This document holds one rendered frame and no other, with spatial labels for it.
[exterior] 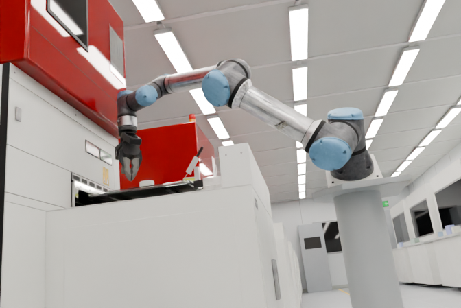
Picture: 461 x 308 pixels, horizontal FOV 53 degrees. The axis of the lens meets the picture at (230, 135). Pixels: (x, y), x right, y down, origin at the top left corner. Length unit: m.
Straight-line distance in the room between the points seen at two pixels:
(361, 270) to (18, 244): 1.02
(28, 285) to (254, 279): 0.61
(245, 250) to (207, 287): 0.14
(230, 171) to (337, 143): 0.33
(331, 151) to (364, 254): 0.36
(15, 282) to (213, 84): 0.81
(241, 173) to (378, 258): 0.52
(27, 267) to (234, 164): 0.64
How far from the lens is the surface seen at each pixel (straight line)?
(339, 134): 1.48
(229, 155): 1.43
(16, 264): 1.39
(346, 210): 1.62
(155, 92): 1.82
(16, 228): 1.39
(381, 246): 1.61
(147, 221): 1.39
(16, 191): 1.40
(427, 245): 10.09
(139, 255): 1.39
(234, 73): 1.55
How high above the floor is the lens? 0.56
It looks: 17 degrees up
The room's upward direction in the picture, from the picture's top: 6 degrees counter-clockwise
